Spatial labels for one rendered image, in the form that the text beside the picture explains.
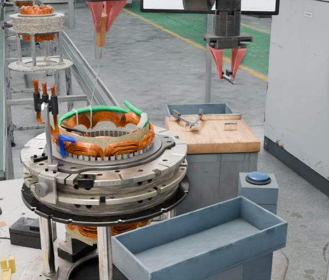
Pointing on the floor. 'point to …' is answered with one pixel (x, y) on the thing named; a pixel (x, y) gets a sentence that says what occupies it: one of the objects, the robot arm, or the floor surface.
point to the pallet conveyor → (3, 103)
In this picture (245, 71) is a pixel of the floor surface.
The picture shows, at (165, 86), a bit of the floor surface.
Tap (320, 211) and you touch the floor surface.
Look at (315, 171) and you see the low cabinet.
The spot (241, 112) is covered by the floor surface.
